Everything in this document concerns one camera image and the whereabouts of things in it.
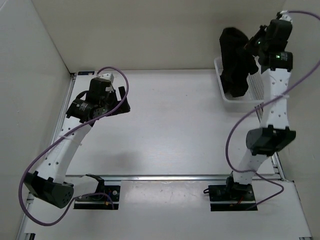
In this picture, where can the aluminium frame rail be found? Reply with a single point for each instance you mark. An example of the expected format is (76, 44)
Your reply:
(179, 177)

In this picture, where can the black shorts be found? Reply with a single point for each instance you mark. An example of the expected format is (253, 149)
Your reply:
(237, 62)

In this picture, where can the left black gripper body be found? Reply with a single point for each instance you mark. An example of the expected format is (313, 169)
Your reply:
(108, 103)

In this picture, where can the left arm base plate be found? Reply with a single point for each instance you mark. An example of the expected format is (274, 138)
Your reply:
(100, 202)

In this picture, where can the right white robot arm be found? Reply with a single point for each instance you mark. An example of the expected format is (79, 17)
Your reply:
(273, 133)

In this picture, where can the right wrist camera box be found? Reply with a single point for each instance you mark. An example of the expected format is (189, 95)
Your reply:
(284, 16)

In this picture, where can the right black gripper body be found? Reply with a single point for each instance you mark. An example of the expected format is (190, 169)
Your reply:
(263, 44)

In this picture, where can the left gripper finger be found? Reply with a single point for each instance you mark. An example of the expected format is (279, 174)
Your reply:
(121, 91)
(122, 109)

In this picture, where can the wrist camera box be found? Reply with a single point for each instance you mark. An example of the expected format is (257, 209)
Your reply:
(106, 76)
(284, 16)

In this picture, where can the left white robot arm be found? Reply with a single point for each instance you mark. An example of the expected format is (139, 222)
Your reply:
(47, 182)

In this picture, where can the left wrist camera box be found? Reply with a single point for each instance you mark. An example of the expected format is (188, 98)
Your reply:
(106, 76)

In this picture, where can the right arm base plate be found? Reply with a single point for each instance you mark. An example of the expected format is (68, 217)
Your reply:
(223, 200)

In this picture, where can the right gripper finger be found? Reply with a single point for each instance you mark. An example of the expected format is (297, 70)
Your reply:
(253, 43)
(262, 29)

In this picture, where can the white plastic basket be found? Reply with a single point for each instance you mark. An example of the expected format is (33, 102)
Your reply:
(239, 97)

